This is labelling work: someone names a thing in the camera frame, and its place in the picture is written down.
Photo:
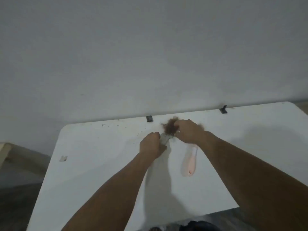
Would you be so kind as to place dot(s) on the person's right hand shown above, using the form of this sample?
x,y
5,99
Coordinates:
x,y
191,132

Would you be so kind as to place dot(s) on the person's left hand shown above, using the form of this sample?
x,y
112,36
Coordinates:
x,y
151,146

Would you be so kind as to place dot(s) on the light blue hairbrush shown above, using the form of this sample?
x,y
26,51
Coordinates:
x,y
166,138

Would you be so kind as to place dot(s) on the large brown hair clump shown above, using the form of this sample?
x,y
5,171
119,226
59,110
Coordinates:
x,y
170,127

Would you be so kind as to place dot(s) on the pink hairbrush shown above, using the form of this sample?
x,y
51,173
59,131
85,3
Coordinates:
x,y
189,161

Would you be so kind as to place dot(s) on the person's right forearm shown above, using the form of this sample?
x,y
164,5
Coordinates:
x,y
252,185

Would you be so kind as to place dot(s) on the person's left forearm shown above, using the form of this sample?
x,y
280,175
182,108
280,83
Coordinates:
x,y
113,194

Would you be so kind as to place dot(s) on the person's black shorts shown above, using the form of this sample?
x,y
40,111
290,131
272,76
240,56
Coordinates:
x,y
197,226

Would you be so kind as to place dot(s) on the white drawer cabinet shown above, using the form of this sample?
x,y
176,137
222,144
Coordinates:
x,y
96,165

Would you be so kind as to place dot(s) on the clear tape piece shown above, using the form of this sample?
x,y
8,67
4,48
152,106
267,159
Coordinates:
x,y
63,158

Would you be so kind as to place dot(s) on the light wooden furniture piece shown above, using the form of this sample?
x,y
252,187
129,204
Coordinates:
x,y
4,151

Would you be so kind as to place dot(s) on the black wall clip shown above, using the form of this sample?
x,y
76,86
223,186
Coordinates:
x,y
149,118
223,110

